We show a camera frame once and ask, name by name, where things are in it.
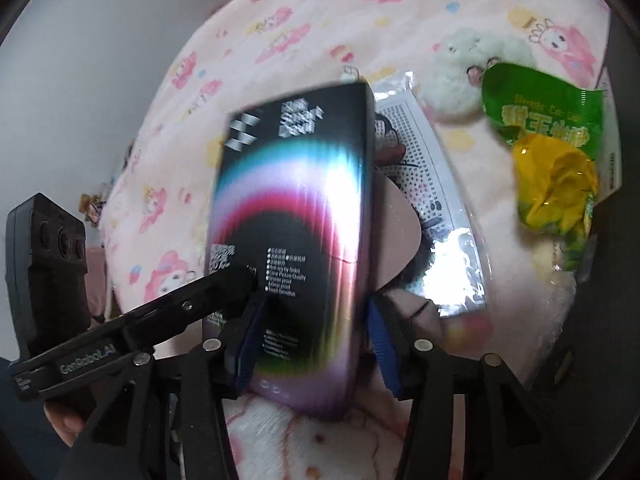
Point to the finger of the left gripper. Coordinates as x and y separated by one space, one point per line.
227 291

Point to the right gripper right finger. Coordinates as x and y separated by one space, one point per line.
507 433

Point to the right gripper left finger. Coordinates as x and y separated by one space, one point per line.
164 419

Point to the Shin-chan bead kit bag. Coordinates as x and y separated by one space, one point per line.
451 267

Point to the black Smart Devil box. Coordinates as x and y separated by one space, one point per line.
293 202

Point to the pink beige fabric garment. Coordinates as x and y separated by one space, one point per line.
395 232

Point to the person's left hand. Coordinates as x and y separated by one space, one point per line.
67 424

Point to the green yellow snack bag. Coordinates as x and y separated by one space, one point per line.
554 131

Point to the pink cartoon bed blanket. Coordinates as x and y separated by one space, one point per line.
154 222

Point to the fluffy white plush toy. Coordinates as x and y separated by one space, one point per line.
451 88

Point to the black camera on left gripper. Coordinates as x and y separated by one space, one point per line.
45 275

